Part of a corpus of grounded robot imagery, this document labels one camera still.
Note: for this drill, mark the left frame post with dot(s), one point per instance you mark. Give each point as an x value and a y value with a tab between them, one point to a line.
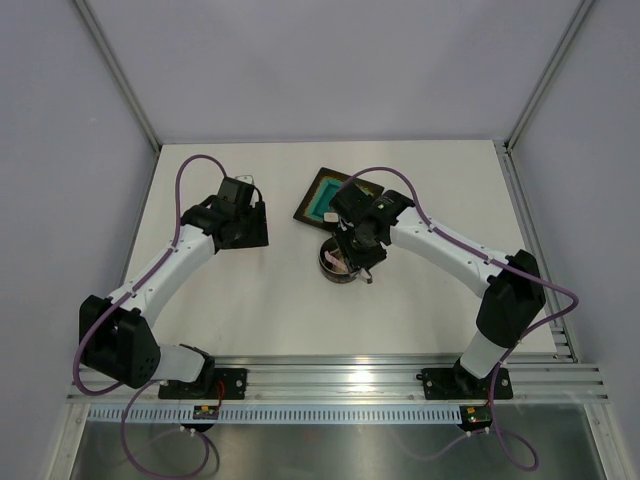
108	55

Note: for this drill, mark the black teal square plate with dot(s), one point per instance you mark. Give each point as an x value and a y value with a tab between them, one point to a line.
315	202

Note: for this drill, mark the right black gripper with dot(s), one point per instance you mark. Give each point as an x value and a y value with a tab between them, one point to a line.
355	259

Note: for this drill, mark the aluminium rail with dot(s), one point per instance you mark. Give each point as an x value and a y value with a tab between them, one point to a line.
378	379
559	304

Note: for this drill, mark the white slotted cable duct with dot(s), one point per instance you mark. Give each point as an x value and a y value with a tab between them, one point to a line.
283	414

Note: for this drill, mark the white sushi dark centre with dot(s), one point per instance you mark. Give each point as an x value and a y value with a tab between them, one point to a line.
330	217

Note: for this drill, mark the round steel lunch box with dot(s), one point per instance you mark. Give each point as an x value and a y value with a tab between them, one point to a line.
332	246

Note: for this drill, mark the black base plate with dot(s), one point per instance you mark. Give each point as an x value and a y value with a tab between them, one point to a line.
230	383
453	383

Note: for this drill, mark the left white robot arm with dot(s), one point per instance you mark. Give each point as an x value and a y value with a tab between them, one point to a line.
115	332

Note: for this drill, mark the small circuit board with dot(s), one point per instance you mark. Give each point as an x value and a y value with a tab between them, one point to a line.
206	412
475	418

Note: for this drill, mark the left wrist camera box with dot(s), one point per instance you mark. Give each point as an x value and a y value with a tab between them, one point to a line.
246	179

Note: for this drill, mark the aluminium front rail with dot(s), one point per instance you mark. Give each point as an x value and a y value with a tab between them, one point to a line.
378	379

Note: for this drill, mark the right small circuit board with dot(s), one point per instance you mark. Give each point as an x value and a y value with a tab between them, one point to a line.
475	418

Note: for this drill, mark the frame post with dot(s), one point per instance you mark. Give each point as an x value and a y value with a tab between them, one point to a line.
108	55
550	70

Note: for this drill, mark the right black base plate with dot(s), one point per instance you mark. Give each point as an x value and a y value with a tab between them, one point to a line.
453	383

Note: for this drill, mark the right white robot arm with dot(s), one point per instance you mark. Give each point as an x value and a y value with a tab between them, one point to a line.
506	285

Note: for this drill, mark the right frame post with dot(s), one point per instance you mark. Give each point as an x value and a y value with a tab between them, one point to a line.
550	70

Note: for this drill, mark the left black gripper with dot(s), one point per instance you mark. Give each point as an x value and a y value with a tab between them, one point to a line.
257	236

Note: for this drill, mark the left small circuit board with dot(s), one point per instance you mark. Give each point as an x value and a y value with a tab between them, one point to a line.
206	412

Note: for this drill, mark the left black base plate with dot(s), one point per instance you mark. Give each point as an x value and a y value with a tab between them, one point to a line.
230	383

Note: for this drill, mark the right side aluminium rail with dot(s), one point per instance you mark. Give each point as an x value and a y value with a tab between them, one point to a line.
559	304

